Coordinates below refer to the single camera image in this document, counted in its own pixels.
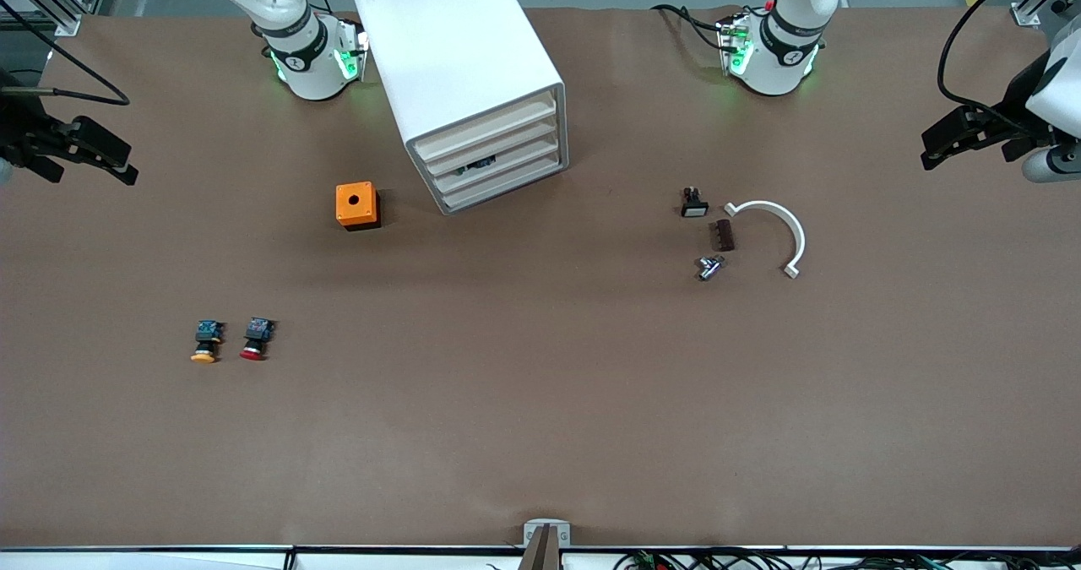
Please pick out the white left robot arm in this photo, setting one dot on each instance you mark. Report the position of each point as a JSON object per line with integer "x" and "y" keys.
{"x": 773, "y": 76}

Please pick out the brown terminal block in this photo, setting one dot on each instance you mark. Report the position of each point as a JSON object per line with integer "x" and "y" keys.
{"x": 724, "y": 236}

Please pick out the right arm base connector plate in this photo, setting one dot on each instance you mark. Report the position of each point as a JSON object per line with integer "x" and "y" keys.
{"x": 350, "y": 55}

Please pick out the red push button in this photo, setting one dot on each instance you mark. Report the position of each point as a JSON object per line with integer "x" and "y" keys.
{"x": 255, "y": 338}

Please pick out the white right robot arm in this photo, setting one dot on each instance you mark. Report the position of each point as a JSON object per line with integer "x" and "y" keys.
{"x": 312, "y": 72}

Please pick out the white table edge rail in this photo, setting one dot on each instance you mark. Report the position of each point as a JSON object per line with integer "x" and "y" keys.
{"x": 127, "y": 560}

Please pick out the brown table cover mat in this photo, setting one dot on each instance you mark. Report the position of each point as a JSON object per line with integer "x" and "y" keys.
{"x": 540, "y": 426}

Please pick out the silver key switch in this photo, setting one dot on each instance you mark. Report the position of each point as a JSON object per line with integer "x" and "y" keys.
{"x": 709, "y": 268}

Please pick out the white curved bracket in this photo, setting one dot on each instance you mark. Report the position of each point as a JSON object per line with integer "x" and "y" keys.
{"x": 795, "y": 232}

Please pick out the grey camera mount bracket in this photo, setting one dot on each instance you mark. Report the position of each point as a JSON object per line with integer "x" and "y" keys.
{"x": 546, "y": 545}

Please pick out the black switch white face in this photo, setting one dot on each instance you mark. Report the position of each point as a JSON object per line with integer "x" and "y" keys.
{"x": 694, "y": 205}

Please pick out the yellow push button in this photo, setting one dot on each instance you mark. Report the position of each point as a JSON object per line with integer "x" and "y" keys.
{"x": 205, "y": 342}

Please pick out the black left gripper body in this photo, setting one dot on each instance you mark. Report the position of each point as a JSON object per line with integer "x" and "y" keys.
{"x": 1016, "y": 101}

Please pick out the orange button box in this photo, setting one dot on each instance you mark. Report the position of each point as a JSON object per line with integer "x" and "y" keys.
{"x": 355, "y": 204}

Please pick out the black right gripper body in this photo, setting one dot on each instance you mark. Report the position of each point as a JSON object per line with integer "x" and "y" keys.
{"x": 19, "y": 138}

